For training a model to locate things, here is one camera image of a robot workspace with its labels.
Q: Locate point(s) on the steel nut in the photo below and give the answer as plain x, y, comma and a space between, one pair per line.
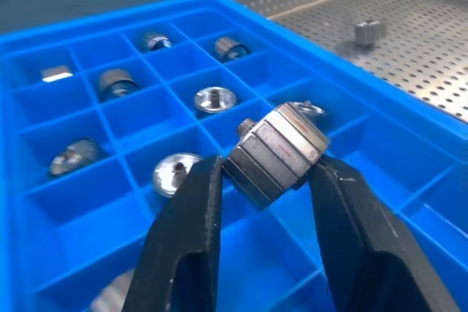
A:
369, 32
274, 155

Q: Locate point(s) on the blue plastic compartment tray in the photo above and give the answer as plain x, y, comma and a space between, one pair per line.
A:
91, 217

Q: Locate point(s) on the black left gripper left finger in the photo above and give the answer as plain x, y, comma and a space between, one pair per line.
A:
190, 239

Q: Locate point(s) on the perforated steel tray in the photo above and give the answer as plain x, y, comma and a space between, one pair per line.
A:
420, 52

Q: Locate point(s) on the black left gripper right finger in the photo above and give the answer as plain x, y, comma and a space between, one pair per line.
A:
358, 253

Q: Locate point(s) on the flat metal roller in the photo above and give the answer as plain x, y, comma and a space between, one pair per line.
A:
56, 72

